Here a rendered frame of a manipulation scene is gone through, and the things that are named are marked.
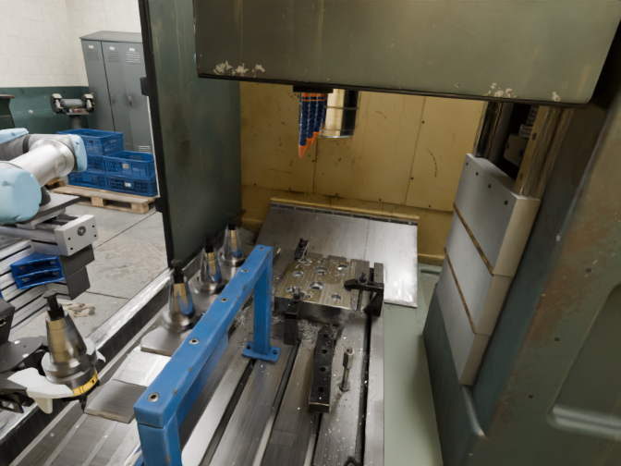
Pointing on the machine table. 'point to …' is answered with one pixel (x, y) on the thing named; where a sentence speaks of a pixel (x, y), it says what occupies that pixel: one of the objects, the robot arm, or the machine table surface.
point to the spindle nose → (338, 114)
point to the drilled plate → (322, 305)
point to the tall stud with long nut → (347, 368)
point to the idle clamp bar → (321, 380)
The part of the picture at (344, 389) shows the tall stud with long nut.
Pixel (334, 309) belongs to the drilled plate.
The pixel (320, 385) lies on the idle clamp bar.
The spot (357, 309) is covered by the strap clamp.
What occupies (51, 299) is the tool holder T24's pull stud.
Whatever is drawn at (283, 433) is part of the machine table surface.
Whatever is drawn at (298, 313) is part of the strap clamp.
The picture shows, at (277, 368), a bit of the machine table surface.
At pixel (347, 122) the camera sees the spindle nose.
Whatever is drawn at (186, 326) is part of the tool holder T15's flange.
